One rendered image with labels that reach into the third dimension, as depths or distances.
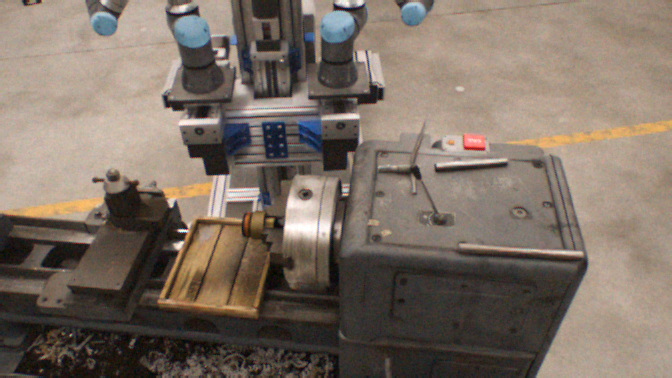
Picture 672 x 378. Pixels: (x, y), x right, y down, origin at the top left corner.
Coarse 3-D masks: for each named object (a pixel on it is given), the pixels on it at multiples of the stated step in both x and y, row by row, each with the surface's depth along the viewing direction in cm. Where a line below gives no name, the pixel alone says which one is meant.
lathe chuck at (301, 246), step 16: (304, 176) 155; (320, 176) 156; (320, 192) 148; (288, 208) 145; (304, 208) 145; (288, 224) 144; (304, 224) 144; (288, 240) 144; (304, 240) 144; (288, 256) 145; (304, 256) 145; (288, 272) 149; (304, 272) 148
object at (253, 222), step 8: (248, 216) 158; (256, 216) 158; (264, 216) 157; (272, 216) 159; (248, 224) 157; (256, 224) 157; (264, 224) 157; (272, 224) 157; (248, 232) 158; (256, 232) 157
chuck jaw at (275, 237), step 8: (264, 232) 155; (272, 232) 155; (280, 232) 155; (264, 240) 156; (272, 240) 152; (280, 240) 152; (272, 248) 149; (280, 248) 149; (272, 256) 149; (280, 256) 148; (288, 264) 148
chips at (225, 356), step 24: (48, 336) 193; (72, 336) 194; (96, 336) 196; (120, 336) 195; (144, 336) 196; (24, 360) 189; (48, 360) 189; (72, 360) 189; (96, 360) 189; (120, 360) 189; (144, 360) 184; (168, 360) 189; (192, 360) 184; (216, 360) 182; (240, 360) 188; (264, 360) 185; (288, 360) 184; (312, 360) 183; (336, 360) 187
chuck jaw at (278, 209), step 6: (282, 186) 157; (288, 186) 157; (282, 192) 157; (288, 192) 157; (276, 198) 158; (282, 198) 158; (270, 204) 161; (276, 204) 158; (282, 204) 158; (270, 210) 158; (276, 210) 158; (282, 210) 158; (276, 216) 158; (282, 216) 158
